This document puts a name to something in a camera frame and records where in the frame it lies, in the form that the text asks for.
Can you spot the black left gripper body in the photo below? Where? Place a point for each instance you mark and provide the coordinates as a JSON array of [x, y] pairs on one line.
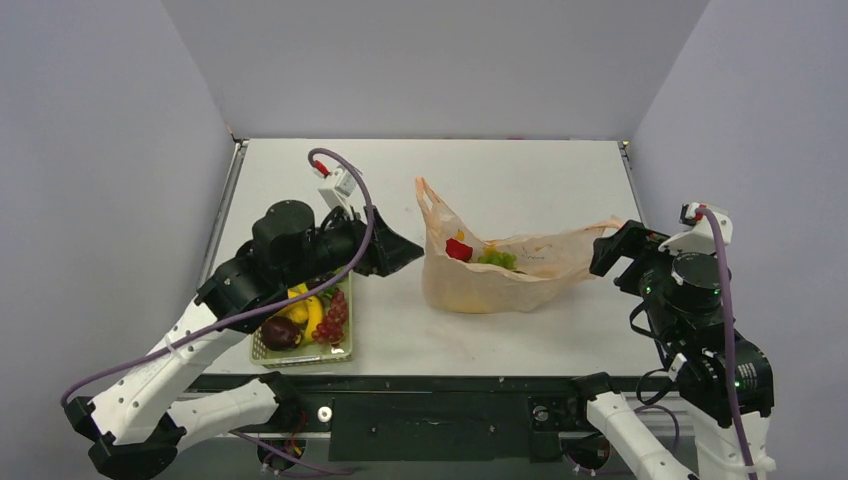
[[338, 246]]

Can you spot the yellow fake bananas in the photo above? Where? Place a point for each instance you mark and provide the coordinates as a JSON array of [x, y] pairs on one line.
[[306, 315]]

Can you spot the small green fake grapes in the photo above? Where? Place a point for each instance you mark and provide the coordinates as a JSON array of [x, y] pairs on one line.
[[329, 292]]

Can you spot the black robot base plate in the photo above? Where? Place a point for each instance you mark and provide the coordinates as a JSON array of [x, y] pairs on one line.
[[432, 418]]

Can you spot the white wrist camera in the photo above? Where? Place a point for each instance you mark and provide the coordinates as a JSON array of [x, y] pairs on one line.
[[336, 187], [698, 237]]

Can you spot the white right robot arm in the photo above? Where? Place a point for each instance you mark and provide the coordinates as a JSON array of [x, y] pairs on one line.
[[725, 381]]

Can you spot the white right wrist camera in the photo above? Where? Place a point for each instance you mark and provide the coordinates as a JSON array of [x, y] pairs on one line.
[[698, 237]]

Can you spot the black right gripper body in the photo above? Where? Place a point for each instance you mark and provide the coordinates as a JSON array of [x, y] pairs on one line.
[[636, 246]]

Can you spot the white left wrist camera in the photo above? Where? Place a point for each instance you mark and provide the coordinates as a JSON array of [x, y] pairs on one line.
[[336, 187]]

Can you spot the aluminium table frame rail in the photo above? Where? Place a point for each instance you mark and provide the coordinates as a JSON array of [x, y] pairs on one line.
[[222, 211]]

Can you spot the green plastic basket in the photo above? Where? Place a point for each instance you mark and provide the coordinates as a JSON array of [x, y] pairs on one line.
[[311, 353]]

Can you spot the orange plastic bag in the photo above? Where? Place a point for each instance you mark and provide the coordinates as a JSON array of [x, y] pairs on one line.
[[547, 264]]

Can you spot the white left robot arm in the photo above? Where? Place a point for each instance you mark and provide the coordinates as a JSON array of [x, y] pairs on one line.
[[141, 423]]

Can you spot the dark red fake fruit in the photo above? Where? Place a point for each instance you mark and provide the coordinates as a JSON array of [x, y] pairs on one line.
[[281, 334]]

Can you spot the red fake grapes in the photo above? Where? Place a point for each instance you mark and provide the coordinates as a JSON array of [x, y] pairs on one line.
[[329, 329]]

